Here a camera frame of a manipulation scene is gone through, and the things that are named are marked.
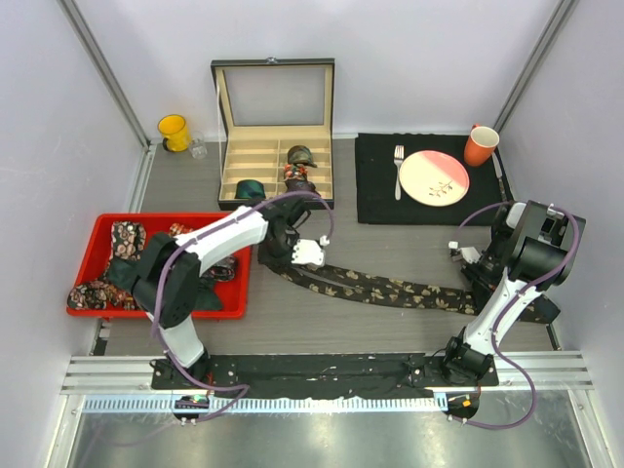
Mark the red plastic bin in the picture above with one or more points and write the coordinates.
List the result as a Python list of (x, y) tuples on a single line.
[(233, 294)]

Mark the dark green leaf tie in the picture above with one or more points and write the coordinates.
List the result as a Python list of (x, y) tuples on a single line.
[(183, 285)]

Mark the black tie storage box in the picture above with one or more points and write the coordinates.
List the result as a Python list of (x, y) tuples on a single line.
[(267, 108)]

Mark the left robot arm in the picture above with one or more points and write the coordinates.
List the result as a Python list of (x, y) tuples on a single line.
[(246, 226)]

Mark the rolled dark maroon tie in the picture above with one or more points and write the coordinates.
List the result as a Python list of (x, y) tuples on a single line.
[(301, 185)]

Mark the yellow mug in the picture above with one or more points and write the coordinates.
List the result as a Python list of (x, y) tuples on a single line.
[(175, 133)]

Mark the rolled green blue tie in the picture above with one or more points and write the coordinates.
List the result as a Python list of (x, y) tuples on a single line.
[(250, 189)]

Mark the orange striped rolled tie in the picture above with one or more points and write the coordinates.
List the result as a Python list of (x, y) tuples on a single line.
[(180, 232)]

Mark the pink cream plate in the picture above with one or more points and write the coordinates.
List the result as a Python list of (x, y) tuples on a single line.
[(434, 179)]

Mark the silver knife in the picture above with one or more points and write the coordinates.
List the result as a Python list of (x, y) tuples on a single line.
[(499, 176)]

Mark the silver fork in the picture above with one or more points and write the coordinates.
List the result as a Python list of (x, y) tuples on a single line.
[(398, 159)]

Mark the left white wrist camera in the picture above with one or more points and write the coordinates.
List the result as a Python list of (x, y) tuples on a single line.
[(310, 252)]

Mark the rolled orange floral tie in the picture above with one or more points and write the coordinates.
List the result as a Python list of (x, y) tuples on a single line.
[(295, 172)]

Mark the black placemat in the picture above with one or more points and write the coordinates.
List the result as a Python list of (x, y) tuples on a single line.
[(376, 175)]

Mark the black gold leaf tie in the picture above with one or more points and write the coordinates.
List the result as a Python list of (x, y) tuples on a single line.
[(365, 288)]

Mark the clear glass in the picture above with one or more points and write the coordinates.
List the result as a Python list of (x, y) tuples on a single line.
[(197, 147)]

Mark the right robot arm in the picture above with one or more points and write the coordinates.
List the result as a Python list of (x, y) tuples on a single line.
[(532, 248)]

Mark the orange mug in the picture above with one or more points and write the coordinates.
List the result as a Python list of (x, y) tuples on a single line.
[(481, 143)]

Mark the aluminium front rail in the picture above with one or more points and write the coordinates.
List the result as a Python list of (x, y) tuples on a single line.
[(151, 384)]

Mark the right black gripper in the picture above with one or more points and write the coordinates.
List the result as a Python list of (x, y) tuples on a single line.
[(482, 284)]

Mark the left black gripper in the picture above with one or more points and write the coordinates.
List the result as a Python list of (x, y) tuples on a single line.
[(265, 258)]

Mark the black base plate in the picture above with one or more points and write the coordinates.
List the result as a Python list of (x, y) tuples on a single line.
[(334, 376)]

